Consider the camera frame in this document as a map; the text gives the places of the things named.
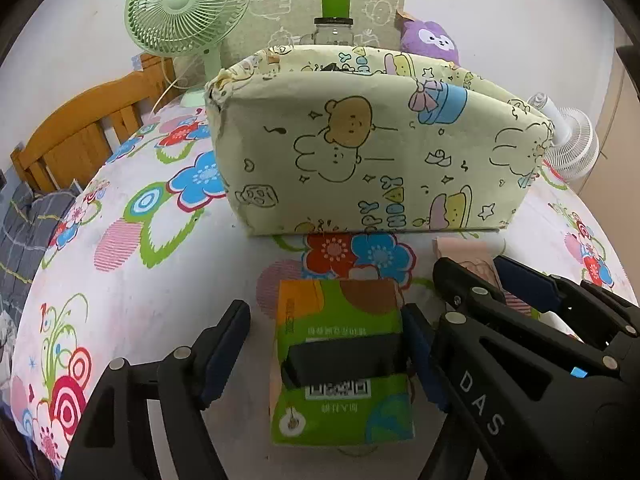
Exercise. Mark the white standing fan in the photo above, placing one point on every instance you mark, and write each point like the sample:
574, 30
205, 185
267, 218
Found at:
575, 145

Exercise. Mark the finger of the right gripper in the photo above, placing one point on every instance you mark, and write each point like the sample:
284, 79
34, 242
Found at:
466, 292
592, 312

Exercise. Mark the green tissue pack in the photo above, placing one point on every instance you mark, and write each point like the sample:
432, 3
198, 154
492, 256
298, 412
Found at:
339, 373

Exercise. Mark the yellow cartoon storage box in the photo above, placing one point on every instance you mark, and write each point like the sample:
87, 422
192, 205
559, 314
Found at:
354, 139

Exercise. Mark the green desk fan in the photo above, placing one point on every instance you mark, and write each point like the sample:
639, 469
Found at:
174, 28

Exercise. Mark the floral tablecloth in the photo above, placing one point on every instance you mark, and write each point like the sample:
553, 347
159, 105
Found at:
150, 253

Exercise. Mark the cartoon printed cardboard board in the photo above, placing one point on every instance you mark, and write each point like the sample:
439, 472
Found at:
269, 23

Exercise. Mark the beige wooden door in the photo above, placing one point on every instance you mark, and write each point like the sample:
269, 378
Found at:
611, 191

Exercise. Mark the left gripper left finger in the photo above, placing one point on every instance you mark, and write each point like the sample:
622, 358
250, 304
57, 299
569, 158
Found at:
114, 439

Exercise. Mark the pink tissue pack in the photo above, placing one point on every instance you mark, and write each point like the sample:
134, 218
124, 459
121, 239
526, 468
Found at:
474, 256

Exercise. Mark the glass mason jar mug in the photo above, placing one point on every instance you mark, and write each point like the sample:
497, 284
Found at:
333, 26

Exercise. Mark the purple plush bunny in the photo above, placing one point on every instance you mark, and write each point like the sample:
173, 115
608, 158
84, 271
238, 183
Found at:
428, 39

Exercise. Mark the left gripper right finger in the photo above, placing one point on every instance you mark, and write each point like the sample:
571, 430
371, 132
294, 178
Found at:
455, 448

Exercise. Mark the grey plaid bedding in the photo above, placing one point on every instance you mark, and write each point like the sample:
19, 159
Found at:
26, 231

